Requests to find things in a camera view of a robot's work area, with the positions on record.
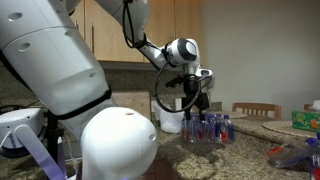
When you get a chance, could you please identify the wooden chair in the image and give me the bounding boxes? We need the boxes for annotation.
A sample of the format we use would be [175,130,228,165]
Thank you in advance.
[232,102,282,120]

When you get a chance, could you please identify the white plastic bag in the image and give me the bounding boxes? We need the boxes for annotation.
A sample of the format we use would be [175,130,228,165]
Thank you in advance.
[152,102,184,134]

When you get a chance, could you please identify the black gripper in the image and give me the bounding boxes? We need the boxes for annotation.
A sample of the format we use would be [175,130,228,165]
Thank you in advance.
[182,74,210,121]

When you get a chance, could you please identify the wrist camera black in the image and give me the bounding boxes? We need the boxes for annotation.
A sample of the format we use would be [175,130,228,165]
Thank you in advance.
[165,76,184,88]

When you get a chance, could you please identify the wooden wall cabinets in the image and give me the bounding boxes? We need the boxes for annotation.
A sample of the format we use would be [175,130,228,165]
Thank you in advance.
[71,0,202,63]

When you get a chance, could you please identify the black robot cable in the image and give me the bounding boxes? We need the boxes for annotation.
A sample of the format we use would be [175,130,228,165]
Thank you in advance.
[154,63,202,114]

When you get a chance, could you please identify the Fiji water bottle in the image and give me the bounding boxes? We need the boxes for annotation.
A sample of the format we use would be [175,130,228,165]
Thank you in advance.
[267,137,319,168]
[309,133,320,180]

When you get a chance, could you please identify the green tissue box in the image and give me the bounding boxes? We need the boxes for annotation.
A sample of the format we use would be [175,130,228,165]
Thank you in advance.
[292,111,320,132]

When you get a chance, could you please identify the white VR headset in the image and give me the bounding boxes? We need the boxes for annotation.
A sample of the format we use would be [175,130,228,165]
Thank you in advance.
[0,108,44,158]

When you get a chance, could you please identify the wooden cutting board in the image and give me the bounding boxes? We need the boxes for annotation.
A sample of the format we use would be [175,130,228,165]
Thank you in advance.
[111,91,154,130]

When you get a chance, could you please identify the pack of Fiji water bottles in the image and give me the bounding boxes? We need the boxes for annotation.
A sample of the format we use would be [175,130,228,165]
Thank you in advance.
[181,113,235,144]

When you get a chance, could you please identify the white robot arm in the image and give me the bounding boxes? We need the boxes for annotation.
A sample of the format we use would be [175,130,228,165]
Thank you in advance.
[0,0,214,180]

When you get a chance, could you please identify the black camera stand pole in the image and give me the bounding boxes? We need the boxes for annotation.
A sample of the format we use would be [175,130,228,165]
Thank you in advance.
[45,111,64,162]

